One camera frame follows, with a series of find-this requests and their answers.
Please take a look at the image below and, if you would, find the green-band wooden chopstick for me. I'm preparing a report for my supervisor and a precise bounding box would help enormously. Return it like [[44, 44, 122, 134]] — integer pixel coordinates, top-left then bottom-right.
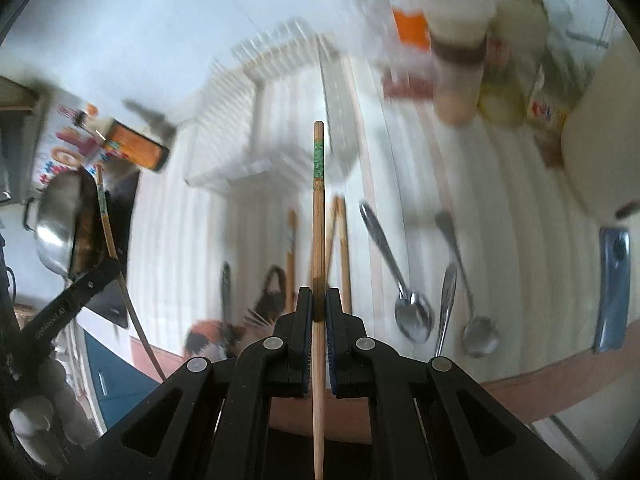
[[311, 120, 326, 480]]

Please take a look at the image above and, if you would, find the plain bamboo chopstick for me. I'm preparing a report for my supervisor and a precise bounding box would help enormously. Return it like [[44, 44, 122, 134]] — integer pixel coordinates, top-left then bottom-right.
[[337, 196, 352, 314]]

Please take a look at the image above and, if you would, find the blue smartphone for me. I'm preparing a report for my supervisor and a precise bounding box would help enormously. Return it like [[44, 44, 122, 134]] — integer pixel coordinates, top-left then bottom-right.
[[593, 228, 631, 353]]

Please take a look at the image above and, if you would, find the brown-band plastic cup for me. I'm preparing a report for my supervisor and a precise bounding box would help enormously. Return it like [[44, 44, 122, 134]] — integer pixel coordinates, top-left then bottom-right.
[[422, 0, 496, 127]]

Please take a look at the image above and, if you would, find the clear plastic utensil basket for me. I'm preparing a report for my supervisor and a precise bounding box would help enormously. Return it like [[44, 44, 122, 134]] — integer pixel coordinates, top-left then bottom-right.
[[184, 20, 358, 200]]

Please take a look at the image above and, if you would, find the hammered-handle steel utensil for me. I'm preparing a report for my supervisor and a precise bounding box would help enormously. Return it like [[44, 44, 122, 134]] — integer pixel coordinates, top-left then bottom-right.
[[434, 262, 458, 356]]

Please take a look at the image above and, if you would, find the large hammered steel spoon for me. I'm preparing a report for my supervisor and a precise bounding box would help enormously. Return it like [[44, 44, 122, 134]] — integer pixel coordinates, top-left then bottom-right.
[[359, 200, 434, 344]]

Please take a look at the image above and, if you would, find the small red-logo packet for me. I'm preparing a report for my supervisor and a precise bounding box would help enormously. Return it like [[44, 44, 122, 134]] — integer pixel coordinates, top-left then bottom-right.
[[526, 93, 570, 133]]

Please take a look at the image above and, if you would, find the smooth-handled steel spoon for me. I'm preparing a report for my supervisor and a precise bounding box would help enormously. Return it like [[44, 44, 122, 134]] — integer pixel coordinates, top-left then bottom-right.
[[433, 209, 500, 359]]

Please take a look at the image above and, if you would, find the dark soy sauce bottle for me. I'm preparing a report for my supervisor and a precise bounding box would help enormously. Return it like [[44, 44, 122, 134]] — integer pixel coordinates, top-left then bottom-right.
[[74, 112, 169, 171]]

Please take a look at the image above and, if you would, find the silver-band wooden chopstick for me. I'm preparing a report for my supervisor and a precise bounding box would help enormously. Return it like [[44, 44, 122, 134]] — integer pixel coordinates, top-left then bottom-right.
[[285, 208, 297, 313]]

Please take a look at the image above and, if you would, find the bamboo chopstick thick top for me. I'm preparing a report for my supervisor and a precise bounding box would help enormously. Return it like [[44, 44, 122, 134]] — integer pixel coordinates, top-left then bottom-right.
[[326, 195, 340, 280]]

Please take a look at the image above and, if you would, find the orange-label plastic bottle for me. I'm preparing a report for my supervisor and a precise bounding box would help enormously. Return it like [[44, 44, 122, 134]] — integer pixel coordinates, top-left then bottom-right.
[[388, 0, 431, 76]]

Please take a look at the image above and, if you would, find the yellowish glass jar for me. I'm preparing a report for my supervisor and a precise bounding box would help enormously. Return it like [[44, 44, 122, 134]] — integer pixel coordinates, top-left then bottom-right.
[[478, 78, 525, 128]]

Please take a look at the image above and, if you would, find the steel wok with lid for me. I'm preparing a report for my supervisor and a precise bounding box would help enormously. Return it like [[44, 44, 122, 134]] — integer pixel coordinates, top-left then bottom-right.
[[23, 167, 104, 281]]

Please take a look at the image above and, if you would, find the short patterned wooden chopstick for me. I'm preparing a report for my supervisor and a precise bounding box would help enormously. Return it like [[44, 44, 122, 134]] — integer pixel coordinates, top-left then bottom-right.
[[95, 164, 167, 382]]

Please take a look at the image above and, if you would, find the dark steel utensil handle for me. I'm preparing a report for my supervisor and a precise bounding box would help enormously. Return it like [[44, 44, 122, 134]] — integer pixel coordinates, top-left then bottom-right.
[[220, 261, 232, 324]]

